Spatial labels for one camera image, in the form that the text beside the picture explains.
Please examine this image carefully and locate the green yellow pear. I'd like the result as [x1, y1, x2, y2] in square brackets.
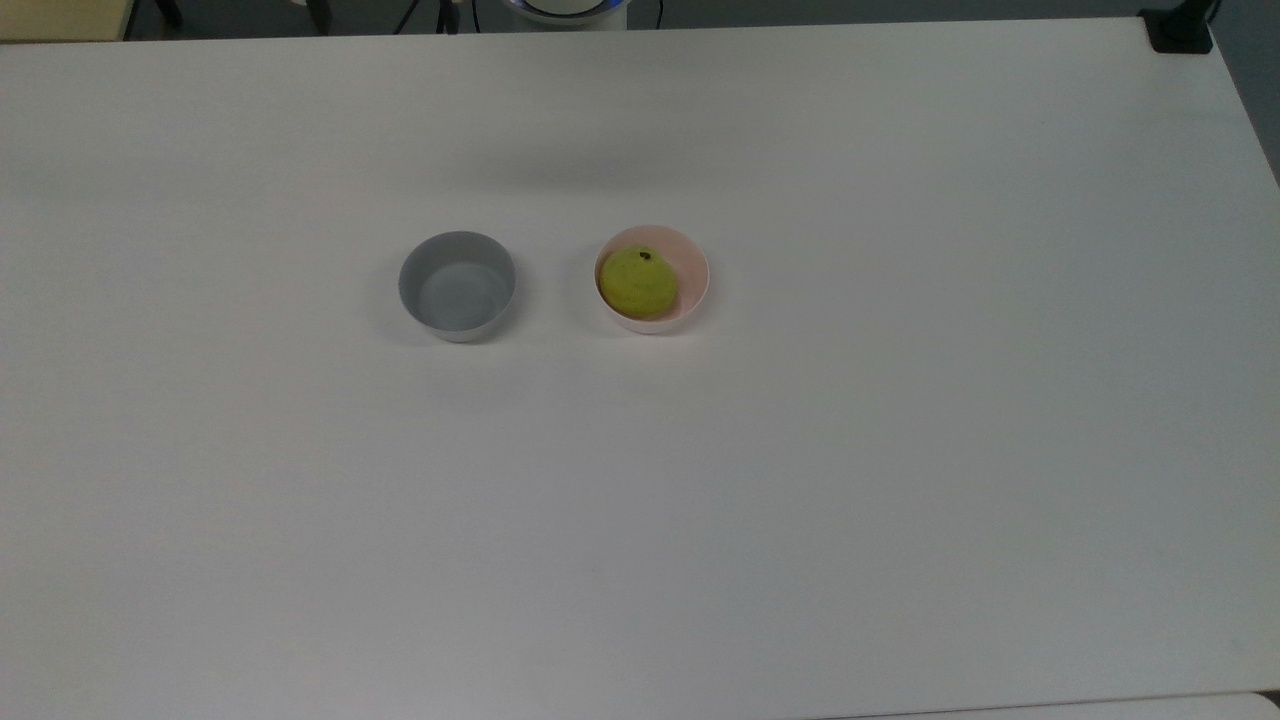
[598, 246, 680, 321]

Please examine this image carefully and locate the pink plastic bowl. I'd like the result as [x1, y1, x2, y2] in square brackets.
[593, 225, 711, 335]

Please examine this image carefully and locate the grey plastic bowl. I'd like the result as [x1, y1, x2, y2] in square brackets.
[398, 231, 518, 344]

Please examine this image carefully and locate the beige wooden desk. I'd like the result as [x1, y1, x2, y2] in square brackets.
[0, 0, 137, 43]

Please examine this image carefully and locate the black clamp camera stand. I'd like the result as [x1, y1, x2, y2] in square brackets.
[1138, 0, 1223, 55]

